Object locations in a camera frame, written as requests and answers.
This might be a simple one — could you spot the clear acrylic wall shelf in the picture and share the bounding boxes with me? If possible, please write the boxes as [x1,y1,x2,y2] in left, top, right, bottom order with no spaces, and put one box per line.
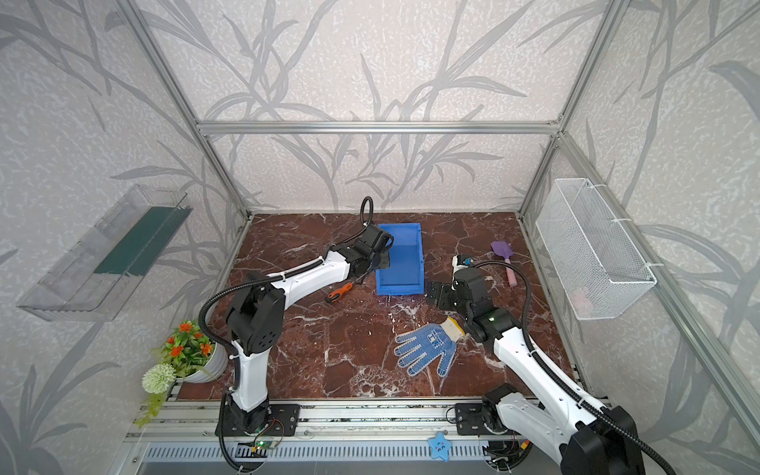
[17,185,193,322]

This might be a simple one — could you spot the white wire mesh basket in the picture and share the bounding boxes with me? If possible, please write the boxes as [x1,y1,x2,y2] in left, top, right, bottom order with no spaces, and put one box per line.
[536,178,657,321]

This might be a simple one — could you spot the blue dotted work glove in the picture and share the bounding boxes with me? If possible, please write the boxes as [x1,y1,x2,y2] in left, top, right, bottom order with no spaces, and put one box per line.
[394,318,464,378]

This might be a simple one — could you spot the orange black screwdriver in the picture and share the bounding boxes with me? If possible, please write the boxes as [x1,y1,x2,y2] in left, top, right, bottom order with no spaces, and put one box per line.
[325,282,354,304]

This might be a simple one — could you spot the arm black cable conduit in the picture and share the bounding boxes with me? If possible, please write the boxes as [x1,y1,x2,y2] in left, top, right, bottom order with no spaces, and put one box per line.
[471,260,678,475]
[197,196,375,473]

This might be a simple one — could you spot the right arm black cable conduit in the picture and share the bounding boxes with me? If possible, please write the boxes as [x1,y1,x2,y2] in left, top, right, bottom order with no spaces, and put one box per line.
[471,260,678,475]

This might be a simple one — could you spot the blue star sticker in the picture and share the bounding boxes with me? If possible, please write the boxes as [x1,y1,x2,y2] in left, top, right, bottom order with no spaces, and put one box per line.
[427,431,452,462]

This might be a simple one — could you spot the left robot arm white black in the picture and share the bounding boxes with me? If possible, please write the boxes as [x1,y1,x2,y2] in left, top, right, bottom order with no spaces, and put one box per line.
[198,222,394,439]

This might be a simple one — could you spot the blue plastic storage bin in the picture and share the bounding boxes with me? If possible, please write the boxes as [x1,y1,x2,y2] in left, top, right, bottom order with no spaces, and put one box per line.
[376,223,425,296]

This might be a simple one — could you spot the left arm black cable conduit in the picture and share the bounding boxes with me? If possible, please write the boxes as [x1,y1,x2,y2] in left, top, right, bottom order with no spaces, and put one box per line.
[197,196,375,473]

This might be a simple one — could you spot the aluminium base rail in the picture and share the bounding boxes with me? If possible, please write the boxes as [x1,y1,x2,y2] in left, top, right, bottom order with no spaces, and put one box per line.
[121,397,625,443]

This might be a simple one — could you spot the artificial flower pot plant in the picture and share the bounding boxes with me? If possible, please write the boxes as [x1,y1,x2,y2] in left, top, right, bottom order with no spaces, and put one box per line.
[136,321,229,428]

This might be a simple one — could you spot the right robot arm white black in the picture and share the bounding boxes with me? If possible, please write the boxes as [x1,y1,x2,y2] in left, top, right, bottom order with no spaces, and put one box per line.
[423,255,645,474]

